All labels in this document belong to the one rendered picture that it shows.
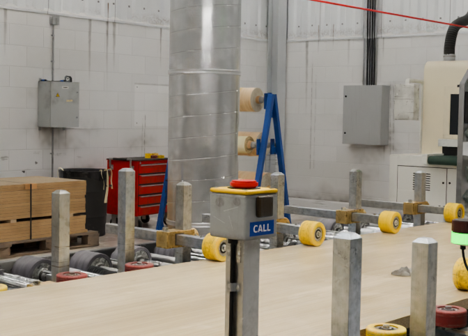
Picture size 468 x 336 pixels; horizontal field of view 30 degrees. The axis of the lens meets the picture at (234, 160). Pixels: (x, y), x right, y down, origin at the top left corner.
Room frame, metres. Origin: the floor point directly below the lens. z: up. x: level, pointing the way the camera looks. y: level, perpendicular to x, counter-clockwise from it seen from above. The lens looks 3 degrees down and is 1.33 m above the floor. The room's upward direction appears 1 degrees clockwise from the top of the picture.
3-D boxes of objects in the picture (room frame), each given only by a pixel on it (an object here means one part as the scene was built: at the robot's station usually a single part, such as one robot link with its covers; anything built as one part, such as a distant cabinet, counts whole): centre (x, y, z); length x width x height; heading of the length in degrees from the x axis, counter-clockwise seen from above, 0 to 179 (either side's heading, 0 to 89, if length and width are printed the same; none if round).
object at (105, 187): (9.38, 1.60, 0.36); 0.58 x 0.56 x 0.72; 50
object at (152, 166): (10.16, 1.08, 0.41); 0.76 x 0.48 x 0.81; 147
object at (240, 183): (1.25, -0.02, 1.22); 0.04 x 0.04 x 0.02
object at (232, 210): (1.25, -0.02, 1.18); 0.07 x 0.07 x 0.08; 47
